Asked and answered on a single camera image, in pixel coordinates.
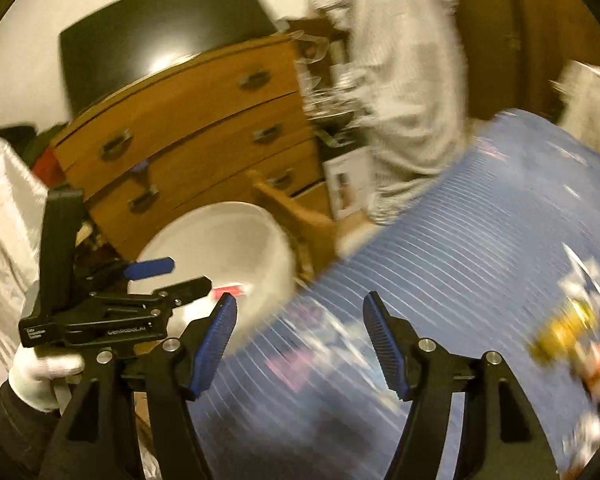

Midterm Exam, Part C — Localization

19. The person's left forearm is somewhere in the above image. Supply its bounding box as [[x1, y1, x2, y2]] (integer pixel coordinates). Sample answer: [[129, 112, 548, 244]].
[[0, 380, 76, 480]]

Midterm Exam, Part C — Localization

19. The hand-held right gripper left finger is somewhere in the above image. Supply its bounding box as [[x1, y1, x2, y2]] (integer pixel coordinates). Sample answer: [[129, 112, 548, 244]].
[[40, 292, 238, 480]]

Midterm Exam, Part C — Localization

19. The wooden wardrobe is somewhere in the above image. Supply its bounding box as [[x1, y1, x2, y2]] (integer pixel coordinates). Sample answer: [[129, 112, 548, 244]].
[[430, 0, 600, 121]]

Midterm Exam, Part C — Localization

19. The wooden bed frame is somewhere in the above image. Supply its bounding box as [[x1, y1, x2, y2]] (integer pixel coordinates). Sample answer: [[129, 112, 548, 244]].
[[247, 170, 376, 281]]

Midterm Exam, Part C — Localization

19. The white satin cloth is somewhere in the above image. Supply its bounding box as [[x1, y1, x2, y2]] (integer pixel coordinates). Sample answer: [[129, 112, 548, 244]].
[[0, 132, 48, 406]]

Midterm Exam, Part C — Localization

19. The yellow wrapper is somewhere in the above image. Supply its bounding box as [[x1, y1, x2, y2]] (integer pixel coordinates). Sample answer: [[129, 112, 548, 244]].
[[530, 300, 600, 361]]

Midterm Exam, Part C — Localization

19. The grey striped shirt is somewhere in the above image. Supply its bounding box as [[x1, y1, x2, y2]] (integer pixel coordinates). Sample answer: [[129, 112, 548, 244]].
[[307, 0, 468, 226]]

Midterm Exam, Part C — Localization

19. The wooden chest of drawers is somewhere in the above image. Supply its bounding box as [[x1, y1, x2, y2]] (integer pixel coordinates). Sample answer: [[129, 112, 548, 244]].
[[50, 35, 331, 261]]

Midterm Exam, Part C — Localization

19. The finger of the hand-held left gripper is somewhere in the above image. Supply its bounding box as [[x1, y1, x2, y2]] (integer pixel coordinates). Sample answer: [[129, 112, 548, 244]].
[[77, 257, 176, 281], [92, 276, 213, 308]]

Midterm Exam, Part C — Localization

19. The black television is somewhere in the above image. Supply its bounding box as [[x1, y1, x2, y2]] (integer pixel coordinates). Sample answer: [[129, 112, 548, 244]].
[[57, 0, 278, 118]]

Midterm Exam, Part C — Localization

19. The shiny white plastic bag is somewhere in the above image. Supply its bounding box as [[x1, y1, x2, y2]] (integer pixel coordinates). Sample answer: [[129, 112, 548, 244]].
[[550, 60, 600, 156]]

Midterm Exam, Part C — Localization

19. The dark clothes pile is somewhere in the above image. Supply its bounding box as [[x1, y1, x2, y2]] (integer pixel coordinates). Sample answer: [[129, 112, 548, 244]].
[[0, 122, 68, 186]]

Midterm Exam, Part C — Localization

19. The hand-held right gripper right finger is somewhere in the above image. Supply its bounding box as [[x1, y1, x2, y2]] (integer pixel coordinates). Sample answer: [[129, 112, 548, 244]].
[[362, 290, 561, 480]]

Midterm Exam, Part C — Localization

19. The white printed carton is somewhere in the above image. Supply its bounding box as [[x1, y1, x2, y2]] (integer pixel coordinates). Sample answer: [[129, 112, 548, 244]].
[[325, 147, 376, 221]]

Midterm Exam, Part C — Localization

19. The person's left hand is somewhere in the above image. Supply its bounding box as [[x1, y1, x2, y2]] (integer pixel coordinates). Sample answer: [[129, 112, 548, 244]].
[[7, 345, 86, 413]]

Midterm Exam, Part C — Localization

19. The blue printed bed sheet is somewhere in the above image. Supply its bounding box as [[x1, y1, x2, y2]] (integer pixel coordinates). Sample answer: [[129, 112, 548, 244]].
[[187, 107, 600, 480]]

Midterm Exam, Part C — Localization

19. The white plastic bin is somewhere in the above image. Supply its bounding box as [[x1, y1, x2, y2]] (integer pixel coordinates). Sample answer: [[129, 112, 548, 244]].
[[127, 201, 298, 356]]

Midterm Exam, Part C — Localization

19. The tangle of white cables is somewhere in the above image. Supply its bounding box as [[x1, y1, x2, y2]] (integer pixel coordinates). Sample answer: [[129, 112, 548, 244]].
[[297, 32, 366, 131]]

